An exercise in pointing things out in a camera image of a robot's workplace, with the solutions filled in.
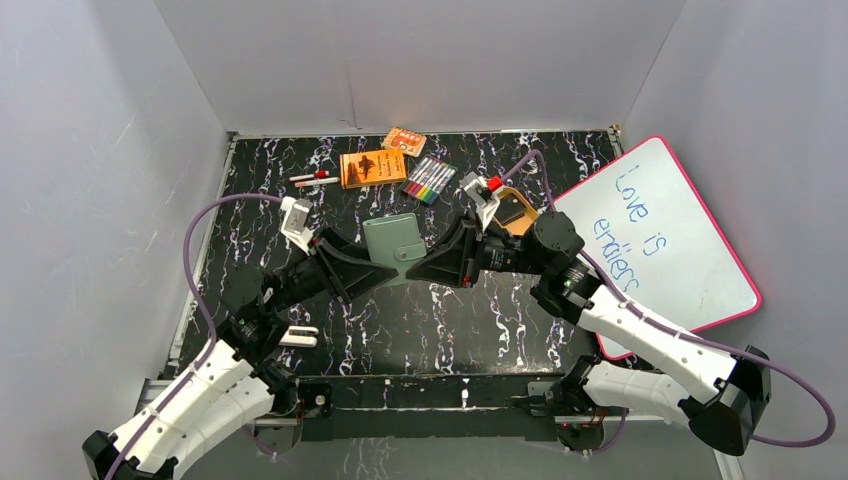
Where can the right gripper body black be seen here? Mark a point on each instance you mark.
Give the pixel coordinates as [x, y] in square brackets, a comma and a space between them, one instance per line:
[503, 253]

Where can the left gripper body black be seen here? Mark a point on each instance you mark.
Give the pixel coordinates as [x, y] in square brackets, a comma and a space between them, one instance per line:
[323, 261]

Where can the black credit cards stack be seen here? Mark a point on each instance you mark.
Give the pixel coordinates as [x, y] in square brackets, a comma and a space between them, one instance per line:
[511, 208]

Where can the green card holder wallet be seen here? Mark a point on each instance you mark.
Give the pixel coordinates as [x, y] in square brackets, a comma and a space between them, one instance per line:
[395, 241]

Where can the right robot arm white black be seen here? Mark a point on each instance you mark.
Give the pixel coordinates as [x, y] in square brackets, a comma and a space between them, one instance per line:
[719, 396]

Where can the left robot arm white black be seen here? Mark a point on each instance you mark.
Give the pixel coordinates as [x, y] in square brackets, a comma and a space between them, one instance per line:
[235, 378]

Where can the small orange card box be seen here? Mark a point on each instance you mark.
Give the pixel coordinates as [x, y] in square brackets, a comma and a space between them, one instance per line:
[410, 143]

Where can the tan oval tray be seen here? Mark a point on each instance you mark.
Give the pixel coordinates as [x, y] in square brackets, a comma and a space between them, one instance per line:
[522, 225]

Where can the white stapler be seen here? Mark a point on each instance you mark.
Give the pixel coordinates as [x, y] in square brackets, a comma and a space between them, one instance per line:
[300, 337]

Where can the coloured marker pen set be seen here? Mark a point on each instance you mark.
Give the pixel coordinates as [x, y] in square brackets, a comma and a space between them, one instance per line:
[428, 179]

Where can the white marker pen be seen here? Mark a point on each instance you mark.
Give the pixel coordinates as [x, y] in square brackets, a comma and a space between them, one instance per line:
[317, 182]

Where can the red capped white marker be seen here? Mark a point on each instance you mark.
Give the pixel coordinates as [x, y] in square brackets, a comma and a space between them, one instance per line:
[320, 174]

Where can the orange book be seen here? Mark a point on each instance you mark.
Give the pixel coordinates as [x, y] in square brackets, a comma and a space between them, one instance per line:
[372, 168]

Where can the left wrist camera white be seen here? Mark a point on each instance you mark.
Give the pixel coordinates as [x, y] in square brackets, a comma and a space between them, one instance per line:
[294, 224]

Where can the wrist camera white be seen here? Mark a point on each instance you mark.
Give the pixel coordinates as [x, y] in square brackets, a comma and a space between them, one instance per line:
[485, 195]
[294, 224]

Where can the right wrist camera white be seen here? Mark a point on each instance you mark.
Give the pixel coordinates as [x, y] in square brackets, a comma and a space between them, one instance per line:
[485, 195]

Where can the white board pink frame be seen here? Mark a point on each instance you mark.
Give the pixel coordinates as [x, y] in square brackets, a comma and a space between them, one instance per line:
[644, 222]

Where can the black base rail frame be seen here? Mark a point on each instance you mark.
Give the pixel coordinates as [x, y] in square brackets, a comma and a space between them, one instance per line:
[533, 407]

